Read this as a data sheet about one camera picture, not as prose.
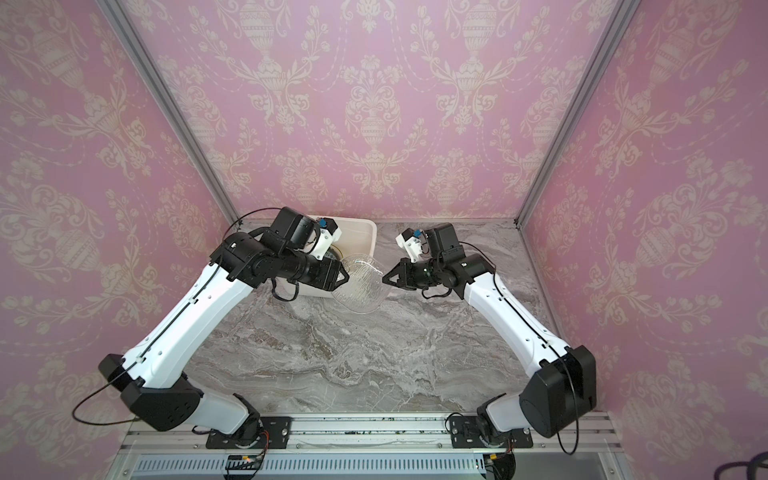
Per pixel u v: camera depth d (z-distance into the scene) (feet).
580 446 1.26
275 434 2.44
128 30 2.37
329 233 2.02
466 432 2.40
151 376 1.27
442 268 1.91
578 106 2.80
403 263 2.28
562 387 1.30
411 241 2.32
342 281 2.17
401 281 2.15
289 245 1.68
